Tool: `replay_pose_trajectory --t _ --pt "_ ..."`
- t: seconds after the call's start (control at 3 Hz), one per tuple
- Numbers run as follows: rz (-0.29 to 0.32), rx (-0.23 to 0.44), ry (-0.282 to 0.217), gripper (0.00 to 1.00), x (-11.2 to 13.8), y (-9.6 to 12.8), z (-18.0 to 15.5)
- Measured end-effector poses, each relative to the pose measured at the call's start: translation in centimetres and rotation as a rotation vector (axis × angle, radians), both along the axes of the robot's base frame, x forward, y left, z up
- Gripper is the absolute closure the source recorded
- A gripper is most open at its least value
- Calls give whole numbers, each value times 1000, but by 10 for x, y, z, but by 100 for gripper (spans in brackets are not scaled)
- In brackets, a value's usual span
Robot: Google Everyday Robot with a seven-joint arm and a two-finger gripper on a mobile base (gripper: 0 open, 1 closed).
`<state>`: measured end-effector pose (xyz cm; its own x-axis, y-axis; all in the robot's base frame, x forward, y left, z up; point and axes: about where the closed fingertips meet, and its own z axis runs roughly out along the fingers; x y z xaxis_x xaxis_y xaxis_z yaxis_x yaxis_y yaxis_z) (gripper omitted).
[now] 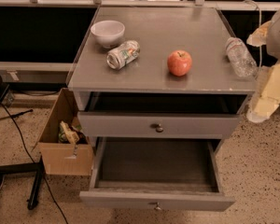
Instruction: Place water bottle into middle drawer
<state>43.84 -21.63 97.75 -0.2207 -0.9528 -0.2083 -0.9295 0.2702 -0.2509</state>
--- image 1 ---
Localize cardboard box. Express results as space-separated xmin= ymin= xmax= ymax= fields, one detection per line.
xmin=37 ymin=89 xmax=93 ymax=176

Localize crushed aluminium can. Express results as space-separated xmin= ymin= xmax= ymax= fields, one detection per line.
xmin=106 ymin=40 xmax=140 ymax=70

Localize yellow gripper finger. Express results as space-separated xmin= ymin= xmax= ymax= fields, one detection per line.
xmin=246 ymin=21 xmax=271 ymax=47
xmin=246 ymin=60 xmax=280 ymax=123

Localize grey top drawer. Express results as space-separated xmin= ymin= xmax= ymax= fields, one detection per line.
xmin=77 ymin=112 xmax=240 ymax=139

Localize white hanging cable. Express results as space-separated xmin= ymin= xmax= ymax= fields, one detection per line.
xmin=242 ymin=0 xmax=263 ymax=79

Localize red apple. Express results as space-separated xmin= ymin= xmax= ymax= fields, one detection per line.
xmin=167 ymin=50 xmax=192 ymax=77

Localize black floor stand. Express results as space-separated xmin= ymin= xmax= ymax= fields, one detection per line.
xmin=0 ymin=76 xmax=44 ymax=210

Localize black floor cable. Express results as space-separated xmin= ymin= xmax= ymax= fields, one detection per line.
xmin=0 ymin=94 xmax=69 ymax=224

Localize grey drawer cabinet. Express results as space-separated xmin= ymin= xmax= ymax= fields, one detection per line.
xmin=65 ymin=5 xmax=261 ymax=142

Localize white ceramic bowl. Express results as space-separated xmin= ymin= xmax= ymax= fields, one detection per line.
xmin=91 ymin=21 xmax=125 ymax=49

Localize snack bags in box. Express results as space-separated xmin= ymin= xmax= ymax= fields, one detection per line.
xmin=58 ymin=121 xmax=87 ymax=145

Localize open grey middle drawer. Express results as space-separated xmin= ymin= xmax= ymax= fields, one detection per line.
xmin=80 ymin=137 xmax=235 ymax=212

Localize clear plastic water bottle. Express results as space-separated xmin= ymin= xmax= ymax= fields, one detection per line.
xmin=225 ymin=37 xmax=258 ymax=77

